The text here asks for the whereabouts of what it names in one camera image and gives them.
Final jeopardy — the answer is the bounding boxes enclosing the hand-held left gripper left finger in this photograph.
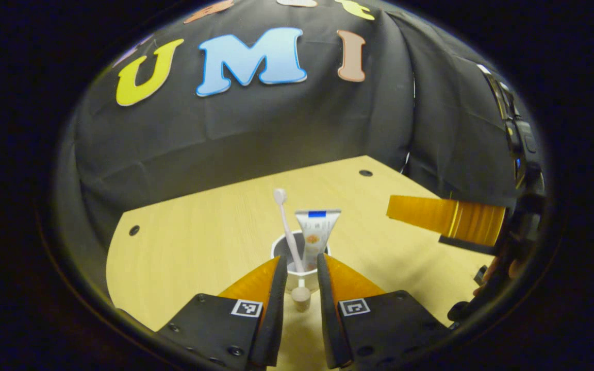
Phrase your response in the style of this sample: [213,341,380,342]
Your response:
[155,255,288,370]

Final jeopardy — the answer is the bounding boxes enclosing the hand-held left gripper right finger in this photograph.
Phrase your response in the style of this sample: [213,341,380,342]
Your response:
[317,252,452,369]

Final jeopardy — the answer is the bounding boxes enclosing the white cup with wooden handle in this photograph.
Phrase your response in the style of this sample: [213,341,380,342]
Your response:
[270,230,331,313]

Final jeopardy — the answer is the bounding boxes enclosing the white toothbrush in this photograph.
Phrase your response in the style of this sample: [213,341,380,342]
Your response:
[274,189,306,274]

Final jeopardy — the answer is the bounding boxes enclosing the white toothpaste tube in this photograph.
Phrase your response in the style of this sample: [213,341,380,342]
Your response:
[295,209,342,271]

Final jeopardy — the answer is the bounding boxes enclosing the black backdrop cloth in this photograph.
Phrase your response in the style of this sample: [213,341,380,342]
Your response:
[52,0,524,310]

